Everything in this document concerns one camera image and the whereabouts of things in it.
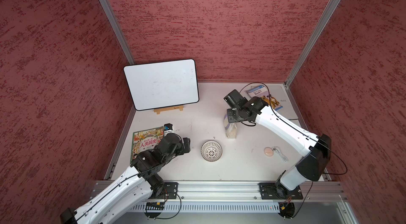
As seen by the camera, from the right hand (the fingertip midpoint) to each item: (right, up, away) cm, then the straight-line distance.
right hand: (233, 118), depth 80 cm
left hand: (-26, -13, -2) cm, 29 cm away
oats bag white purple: (-1, -6, +3) cm, 7 cm away
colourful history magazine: (-50, -14, +10) cm, 53 cm away
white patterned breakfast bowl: (-11, -19, +6) cm, 23 cm away
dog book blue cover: (+27, +15, +33) cm, 46 cm away
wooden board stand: (-45, +2, +19) cm, 48 cm away
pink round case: (+22, -20, +7) cm, 30 cm away
